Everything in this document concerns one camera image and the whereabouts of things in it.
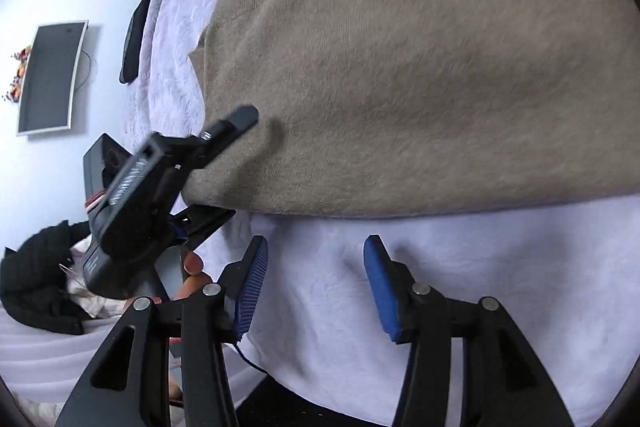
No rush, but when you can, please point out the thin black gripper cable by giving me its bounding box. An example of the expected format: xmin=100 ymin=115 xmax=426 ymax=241
xmin=232 ymin=339 xmax=273 ymax=378

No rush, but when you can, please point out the dark cloth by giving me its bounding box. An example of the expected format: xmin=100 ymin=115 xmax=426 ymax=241
xmin=232 ymin=374 xmax=401 ymax=427

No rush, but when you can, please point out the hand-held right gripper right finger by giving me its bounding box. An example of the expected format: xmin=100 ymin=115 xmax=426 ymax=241
xmin=363 ymin=235 xmax=576 ymax=427

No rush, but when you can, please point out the person's left hand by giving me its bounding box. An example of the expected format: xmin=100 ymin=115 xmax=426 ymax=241
xmin=177 ymin=251 xmax=214 ymax=301

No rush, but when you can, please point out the colourful wall decoration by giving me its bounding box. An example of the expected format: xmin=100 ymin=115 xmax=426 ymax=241
xmin=2 ymin=47 xmax=32 ymax=105

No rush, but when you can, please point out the white bed sheet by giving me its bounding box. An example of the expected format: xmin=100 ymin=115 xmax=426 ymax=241
xmin=0 ymin=307 xmax=126 ymax=408

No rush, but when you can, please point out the wall-mounted television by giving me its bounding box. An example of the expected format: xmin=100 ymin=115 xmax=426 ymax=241
xmin=16 ymin=20 xmax=89 ymax=136

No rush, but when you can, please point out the black television cable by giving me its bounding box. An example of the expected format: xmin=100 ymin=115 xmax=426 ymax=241
xmin=75 ymin=49 xmax=94 ymax=86

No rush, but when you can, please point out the lilac textured blanket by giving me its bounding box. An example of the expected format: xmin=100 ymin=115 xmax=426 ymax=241
xmin=120 ymin=0 xmax=640 ymax=427

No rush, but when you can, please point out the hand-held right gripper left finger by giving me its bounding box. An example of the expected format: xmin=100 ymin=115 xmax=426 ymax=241
xmin=57 ymin=235 xmax=269 ymax=427

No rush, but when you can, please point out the black pouch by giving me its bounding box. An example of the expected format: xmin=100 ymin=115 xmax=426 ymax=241
xmin=118 ymin=0 xmax=152 ymax=85

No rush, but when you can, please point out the black jacket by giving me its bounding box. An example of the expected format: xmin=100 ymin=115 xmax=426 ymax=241
xmin=0 ymin=219 xmax=96 ymax=335

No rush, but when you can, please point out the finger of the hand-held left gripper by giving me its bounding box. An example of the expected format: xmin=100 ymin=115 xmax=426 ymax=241
xmin=192 ymin=105 xmax=259 ymax=168
xmin=170 ymin=206 xmax=237 ymax=253

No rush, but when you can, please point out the brown knit sweater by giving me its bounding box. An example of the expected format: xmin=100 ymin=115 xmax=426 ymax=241
xmin=182 ymin=0 xmax=640 ymax=220

